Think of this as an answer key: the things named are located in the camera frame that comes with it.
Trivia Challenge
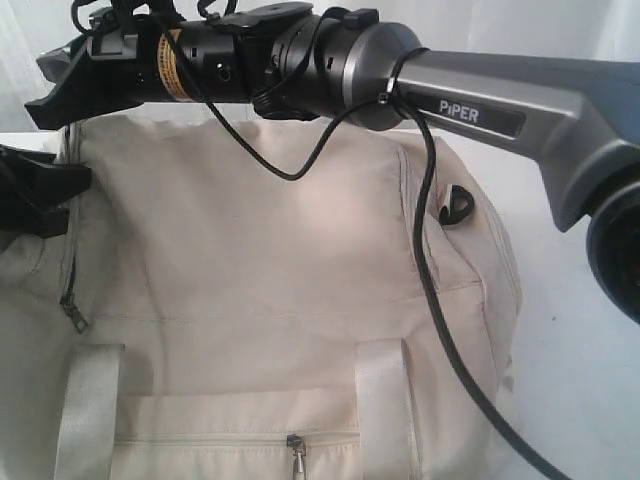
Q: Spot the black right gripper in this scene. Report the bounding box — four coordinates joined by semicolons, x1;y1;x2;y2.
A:
24;15;260;129

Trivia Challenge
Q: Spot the beige duffel bag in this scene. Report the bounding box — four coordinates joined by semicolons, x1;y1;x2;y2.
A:
1;116;507;479

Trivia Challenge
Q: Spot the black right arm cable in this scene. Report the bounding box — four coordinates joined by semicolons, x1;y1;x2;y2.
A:
149;9;571;480

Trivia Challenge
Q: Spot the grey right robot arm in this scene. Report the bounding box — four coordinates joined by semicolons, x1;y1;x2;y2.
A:
25;1;639;319

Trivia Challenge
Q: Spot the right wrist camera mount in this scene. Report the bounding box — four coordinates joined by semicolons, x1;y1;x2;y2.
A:
69;0;241;39

